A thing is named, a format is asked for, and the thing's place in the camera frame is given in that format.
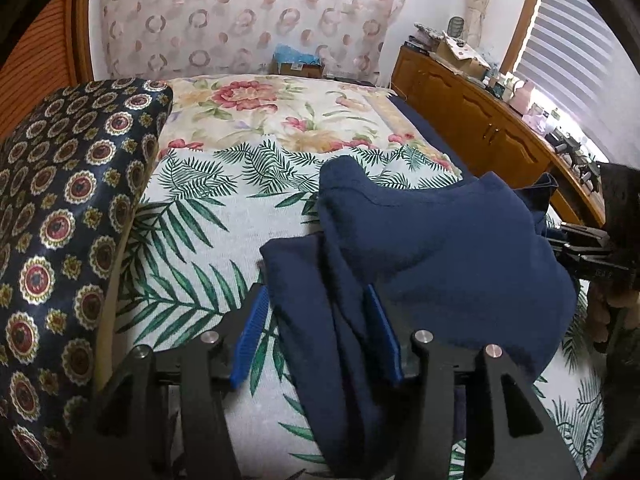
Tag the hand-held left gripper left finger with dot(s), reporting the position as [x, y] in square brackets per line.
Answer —
[250, 340]

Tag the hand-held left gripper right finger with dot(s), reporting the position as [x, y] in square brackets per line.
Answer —
[387, 345]

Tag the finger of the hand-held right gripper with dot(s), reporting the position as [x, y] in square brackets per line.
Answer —
[585, 265]
[580, 236]

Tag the navy blue printed t-shirt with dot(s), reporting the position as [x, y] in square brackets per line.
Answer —
[450, 250]

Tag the person's right hand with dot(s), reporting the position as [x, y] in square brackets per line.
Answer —
[606, 315]

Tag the palm leaf bedsheet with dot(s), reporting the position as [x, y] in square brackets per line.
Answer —
[200, 240]

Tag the pink cloth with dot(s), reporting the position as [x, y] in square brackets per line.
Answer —
[535, 117]

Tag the pink vase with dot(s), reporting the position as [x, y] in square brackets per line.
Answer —
[522, 95]

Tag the long wooden cabinet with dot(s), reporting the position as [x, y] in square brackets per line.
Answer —
[480, 115]

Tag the grey striped window blind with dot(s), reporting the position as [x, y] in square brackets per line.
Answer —
[575, 60]

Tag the row of small bottles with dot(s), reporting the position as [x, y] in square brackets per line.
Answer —
[497, 82]

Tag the open cardboard box with papers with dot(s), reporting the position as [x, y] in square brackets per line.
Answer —
[465, 60]

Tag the medallion print navy quilt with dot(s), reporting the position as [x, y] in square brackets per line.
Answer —
[65, 210]

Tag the floral quilt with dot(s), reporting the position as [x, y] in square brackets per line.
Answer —
[260, 110]

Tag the small grey fan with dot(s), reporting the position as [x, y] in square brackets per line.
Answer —
[456, 27]

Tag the pile of folded cloths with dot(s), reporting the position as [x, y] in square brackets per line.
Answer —
[425, 36]

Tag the black flat box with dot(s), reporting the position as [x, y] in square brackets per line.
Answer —
[352, 80]

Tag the small brown cardboard box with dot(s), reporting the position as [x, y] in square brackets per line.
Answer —
[297, 70]

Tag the circle print sheer curtain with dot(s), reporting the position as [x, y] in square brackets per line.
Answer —
[225, 15]

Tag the louvred wooden wardrobe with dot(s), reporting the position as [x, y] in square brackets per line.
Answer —
[40, 70]

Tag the wooden window frame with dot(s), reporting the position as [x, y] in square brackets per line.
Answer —
[525, 25]

